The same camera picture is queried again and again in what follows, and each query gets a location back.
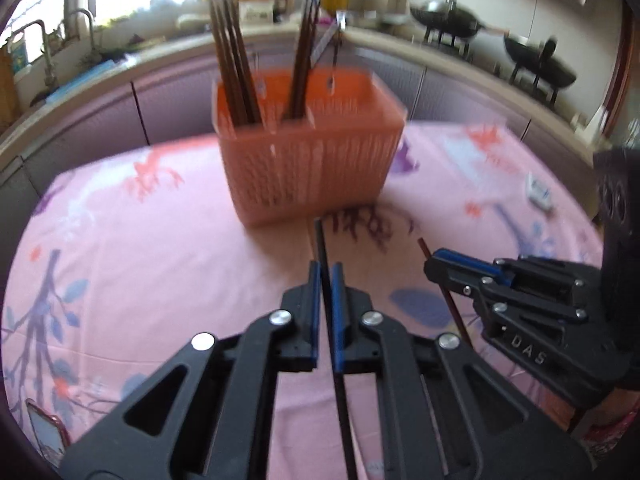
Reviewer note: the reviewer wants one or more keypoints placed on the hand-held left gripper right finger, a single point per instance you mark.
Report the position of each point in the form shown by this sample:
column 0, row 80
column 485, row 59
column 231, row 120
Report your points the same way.
column 337, row 310

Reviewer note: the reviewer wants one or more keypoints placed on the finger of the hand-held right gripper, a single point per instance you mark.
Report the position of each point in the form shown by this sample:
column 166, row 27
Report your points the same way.
column 450, row 277
column 470, row 262

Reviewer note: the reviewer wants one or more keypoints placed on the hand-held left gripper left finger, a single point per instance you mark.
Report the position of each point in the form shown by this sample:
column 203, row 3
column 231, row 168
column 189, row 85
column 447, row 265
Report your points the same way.
column 314, row 310

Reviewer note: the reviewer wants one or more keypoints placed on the single reddish brown chopstick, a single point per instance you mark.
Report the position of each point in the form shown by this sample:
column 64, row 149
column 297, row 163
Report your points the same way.
column 454, row 312

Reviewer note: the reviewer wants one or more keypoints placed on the single black chopstick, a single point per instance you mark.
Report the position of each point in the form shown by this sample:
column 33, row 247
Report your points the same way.
column 320, row 242

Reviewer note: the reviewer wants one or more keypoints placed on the orange plastic utensil basket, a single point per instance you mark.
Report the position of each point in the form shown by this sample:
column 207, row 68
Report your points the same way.
column 310, row 170

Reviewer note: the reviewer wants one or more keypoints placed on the bunch of wooden chopsticks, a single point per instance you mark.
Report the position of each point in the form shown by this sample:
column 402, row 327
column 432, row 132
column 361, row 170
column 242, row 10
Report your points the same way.
column 235, row 60

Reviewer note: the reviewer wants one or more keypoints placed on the small white remote device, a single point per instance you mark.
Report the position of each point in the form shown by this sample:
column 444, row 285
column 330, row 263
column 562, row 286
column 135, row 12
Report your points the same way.
column 539, row 192

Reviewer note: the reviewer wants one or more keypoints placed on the pink floral tablecloth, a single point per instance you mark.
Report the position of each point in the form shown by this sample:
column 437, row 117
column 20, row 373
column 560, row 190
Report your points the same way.
column 175, row 260

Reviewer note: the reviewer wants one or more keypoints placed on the black wok with lid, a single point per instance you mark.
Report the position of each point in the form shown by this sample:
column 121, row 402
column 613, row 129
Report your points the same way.
column 450, row 20
column 540, row 62

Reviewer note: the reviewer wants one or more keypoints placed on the grey kitchen cabinets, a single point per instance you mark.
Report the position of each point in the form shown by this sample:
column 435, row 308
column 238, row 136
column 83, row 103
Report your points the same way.
column 165, row 105

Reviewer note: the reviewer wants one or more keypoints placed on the smartphone with red case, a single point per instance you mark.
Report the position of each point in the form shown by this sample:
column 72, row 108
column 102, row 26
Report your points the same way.
column 47, row 432

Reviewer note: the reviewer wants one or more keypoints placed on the blue plastic basin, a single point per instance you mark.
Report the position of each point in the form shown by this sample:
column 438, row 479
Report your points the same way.
column 85, row 82

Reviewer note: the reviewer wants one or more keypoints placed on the curved steel faucet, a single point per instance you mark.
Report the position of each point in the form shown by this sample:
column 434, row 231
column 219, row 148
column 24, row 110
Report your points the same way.
column 82, row 35

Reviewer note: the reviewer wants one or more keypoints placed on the tall steel faucet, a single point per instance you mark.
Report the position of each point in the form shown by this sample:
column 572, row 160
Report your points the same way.
column 42, row 55

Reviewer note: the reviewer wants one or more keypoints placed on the wooden cutting board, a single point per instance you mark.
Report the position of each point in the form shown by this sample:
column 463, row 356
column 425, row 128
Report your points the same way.
column 7, row 92

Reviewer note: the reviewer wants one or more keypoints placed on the dish soap bottle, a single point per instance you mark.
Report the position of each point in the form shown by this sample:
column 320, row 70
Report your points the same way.
column 18, row 55

